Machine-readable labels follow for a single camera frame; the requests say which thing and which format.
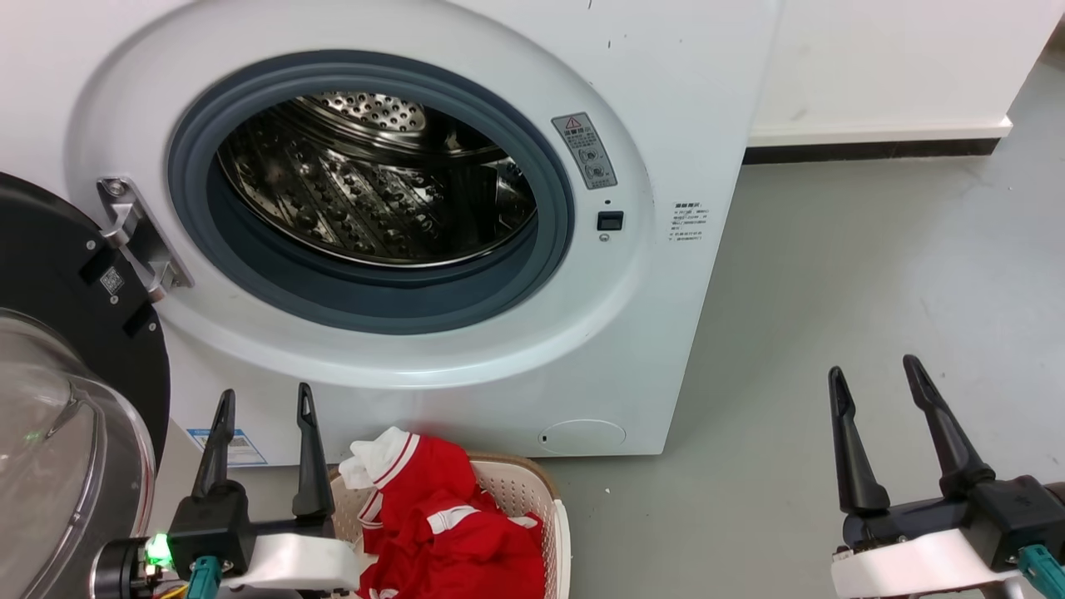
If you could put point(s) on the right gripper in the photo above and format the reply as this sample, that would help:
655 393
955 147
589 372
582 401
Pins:
1015 512

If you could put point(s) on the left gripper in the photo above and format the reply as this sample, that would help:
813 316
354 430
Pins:
208 524

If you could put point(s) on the red garment with white trim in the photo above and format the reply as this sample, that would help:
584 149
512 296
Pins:
449 549

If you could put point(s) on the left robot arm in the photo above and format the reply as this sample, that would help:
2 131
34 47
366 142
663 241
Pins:
121 570

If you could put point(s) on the cream perforated laundry basket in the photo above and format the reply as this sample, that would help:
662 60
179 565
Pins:
524 491

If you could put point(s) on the stainless steel washing machine drum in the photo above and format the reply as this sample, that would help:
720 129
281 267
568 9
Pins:
358 191

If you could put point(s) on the washing machine door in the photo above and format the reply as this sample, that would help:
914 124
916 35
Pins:
50 258

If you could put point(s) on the blue white energy label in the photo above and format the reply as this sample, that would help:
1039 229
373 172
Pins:
245 449

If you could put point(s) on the grey rubber door gasket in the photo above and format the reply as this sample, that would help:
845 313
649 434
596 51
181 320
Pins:
374 304

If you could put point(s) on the QR code sticker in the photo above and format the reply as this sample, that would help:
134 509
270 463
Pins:
112 280

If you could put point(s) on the silver metal door hinge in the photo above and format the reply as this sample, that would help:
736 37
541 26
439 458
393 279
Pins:
141 241

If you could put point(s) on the white front-load washing machine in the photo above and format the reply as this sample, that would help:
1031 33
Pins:
649 333

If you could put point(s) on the round white filter cover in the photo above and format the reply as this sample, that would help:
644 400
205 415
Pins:
582 437

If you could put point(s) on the grey warning sticker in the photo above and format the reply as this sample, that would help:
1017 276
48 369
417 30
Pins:
584 150

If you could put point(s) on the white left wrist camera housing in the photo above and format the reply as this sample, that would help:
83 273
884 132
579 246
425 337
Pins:
299 561

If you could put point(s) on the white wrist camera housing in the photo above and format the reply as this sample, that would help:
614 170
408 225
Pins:
299 561
915 570

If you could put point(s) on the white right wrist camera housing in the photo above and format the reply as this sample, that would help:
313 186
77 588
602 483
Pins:
915 570

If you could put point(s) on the black wall baseboard strip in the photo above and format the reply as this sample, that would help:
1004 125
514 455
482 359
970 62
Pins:
865 150

